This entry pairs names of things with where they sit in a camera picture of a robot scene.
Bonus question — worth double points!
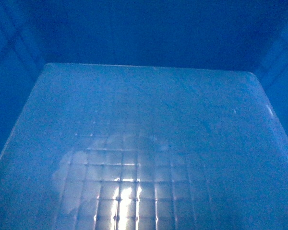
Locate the large blue plastic crate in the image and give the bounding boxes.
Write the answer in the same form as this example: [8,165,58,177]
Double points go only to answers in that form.
[0,0,288,230]

